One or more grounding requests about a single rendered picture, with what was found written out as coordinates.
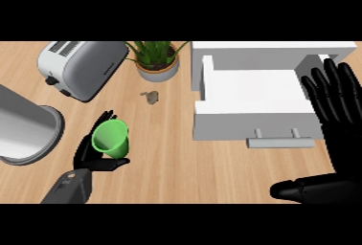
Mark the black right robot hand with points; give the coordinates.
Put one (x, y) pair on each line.
(337, 127)

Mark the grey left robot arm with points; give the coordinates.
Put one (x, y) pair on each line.
(68, 188)

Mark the white open drawer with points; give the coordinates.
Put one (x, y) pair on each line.
(254, 105)

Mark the green plastic cup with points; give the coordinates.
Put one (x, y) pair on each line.
(112, 138)

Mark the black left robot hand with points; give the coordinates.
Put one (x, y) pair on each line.
(87, 157)

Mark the potted green plant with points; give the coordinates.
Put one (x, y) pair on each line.
(155, 60)

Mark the white cabinet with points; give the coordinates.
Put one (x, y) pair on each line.
(269, 54)

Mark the small grey-brown object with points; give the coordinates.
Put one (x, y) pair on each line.
(151, 96)

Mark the silver toaster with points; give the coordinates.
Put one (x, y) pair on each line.
(80, 68)

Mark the grey metal pot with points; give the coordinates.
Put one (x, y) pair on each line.
(25, 130)

